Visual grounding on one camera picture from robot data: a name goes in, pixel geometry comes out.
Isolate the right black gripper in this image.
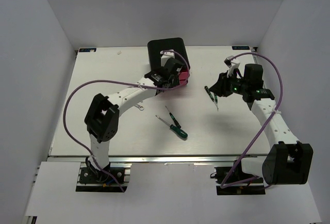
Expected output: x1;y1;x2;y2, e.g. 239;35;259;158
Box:
209;70;248;97

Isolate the pink drawer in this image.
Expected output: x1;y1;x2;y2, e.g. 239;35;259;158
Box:
154;69;191;96

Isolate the small black green screwdriver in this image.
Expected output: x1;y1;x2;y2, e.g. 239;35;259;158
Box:
166;107;182;129

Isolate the small precision screwdriver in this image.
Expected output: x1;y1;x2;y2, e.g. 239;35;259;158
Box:
213;93;219;111
204;86;215;102

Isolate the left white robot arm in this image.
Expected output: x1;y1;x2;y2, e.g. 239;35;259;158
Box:
85;58;187;182

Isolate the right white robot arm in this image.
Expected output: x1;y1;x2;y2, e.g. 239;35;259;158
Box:
210;63;314;185

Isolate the black drawer cabinet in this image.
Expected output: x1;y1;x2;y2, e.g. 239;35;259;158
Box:
147;37;190;70

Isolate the silver wrench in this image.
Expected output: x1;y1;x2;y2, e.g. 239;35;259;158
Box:
135;104;144;111

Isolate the right blue label sticker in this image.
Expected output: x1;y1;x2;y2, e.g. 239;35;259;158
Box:
232;45;250;51

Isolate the blue label sticker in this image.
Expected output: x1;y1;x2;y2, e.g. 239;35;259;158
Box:
232;45;250;51
78;47;96;53

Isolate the left blue label sticker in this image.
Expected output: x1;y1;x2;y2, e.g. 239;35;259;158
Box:
78;47;96;53

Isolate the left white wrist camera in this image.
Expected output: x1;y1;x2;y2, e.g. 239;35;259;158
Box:
160;50;175;66

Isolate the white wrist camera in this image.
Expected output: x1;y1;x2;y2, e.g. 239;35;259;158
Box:
224;56;240;78
160;50;175;66

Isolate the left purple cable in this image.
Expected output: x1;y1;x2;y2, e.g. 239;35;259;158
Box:
63;50;191;193

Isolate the purple cable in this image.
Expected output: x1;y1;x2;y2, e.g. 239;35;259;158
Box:
220;52;284;189
63;50;191;193

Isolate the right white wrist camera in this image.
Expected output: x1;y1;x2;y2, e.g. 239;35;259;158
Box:
224;56;240;78

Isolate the large green handle screwdriver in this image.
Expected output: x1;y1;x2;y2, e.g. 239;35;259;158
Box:
156;115;188;140

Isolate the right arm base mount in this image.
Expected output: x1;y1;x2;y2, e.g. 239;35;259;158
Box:
210;156;266;196

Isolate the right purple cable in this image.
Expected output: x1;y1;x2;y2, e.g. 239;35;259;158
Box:
220;52;284;189

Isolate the aluminium table rail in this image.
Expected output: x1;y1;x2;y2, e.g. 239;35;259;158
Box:
48;154;274;165

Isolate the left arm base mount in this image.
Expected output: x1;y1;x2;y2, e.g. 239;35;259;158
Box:
75;163;130;193

